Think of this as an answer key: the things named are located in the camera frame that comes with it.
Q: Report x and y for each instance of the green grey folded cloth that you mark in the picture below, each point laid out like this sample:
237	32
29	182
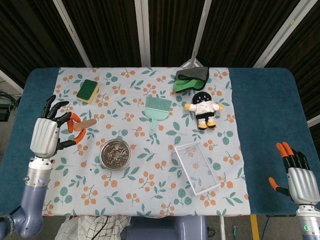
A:
192	75

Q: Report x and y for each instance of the stainless steel bowl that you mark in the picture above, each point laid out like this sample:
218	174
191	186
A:
102	156

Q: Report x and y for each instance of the white table leg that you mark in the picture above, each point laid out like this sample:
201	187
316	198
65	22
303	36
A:
222	228

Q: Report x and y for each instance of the checkered white cloth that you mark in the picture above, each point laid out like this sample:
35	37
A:
82	227

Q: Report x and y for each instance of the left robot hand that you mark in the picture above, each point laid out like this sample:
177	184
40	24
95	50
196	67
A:
45	135

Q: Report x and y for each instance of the white mesh rack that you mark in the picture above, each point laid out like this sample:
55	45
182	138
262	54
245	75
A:
197	167

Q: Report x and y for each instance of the blue table cover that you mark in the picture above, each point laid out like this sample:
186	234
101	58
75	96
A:
262	112

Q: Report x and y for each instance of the yellow green sponge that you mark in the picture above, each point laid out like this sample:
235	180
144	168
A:
87	90

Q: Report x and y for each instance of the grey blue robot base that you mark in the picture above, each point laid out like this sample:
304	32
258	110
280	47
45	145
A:
162	228

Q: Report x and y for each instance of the mint green hand brush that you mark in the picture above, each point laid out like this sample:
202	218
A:
157	106

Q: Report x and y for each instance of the white double frame post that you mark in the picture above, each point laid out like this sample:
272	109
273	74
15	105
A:
143	32

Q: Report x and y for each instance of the tan object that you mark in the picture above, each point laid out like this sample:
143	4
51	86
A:
87	124

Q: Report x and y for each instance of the black box device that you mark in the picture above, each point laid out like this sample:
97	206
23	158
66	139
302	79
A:
4	112

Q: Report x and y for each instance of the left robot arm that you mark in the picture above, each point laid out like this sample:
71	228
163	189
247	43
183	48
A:
32	200

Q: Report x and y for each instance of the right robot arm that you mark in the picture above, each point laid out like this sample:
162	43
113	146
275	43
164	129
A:
308	222

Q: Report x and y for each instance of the black white plush doll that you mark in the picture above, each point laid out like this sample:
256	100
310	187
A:
203	107

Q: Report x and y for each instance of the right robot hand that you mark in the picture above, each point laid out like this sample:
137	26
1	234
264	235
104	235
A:
302	182

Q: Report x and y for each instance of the floral orange fruit tablecloth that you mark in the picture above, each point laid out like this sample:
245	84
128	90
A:
155	190

